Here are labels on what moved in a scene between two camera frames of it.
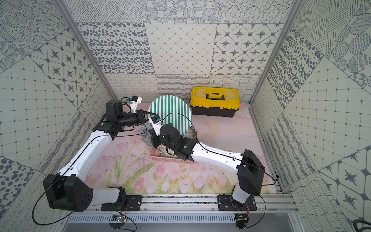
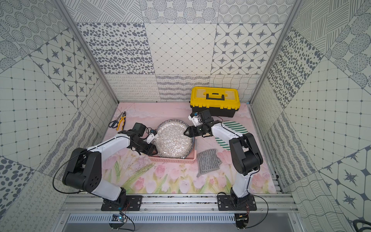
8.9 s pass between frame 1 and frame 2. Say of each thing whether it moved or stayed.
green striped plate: moved
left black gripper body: moved
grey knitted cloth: moved
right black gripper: moved
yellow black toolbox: stayed
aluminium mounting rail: stayed
